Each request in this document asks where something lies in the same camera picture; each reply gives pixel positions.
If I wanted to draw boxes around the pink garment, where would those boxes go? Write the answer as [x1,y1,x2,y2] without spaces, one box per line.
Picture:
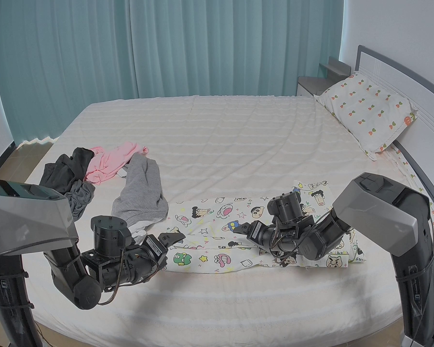
[85,141,149,186]

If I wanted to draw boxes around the grey white bedside table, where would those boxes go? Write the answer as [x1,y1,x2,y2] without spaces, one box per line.
[297,56,351,97]

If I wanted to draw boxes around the blue-green curtain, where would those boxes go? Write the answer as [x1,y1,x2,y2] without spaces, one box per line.
[0,0,348,147]

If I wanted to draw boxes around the white printed pyjama top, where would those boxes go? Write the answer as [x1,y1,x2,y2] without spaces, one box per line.
[166,180,366,274]

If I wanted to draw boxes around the white printed pillow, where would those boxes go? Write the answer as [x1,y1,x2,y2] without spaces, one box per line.
[315,72,418,162]

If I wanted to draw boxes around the black cable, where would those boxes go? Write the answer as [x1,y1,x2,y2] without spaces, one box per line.
[0,236,79,267]

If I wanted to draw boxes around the black garment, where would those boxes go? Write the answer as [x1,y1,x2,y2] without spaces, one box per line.
[40,147,95,194]

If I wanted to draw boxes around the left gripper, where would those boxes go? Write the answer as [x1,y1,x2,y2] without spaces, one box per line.
[128,234,169,279]

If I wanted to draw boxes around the bed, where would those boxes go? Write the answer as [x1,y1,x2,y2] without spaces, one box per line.
[22,45,434,347]

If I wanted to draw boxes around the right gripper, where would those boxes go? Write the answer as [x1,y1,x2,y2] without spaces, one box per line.
[248,221,280,249]

